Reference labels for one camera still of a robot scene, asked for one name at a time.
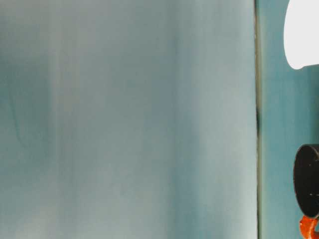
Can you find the white paper cup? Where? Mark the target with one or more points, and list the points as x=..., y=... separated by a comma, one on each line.
x=304, y=32

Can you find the blue-green backdrop cloth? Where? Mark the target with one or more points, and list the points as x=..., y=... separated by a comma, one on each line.
x=124, y=99

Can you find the blue-green table cloth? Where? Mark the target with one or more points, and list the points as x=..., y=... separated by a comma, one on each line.
x=279, y=124

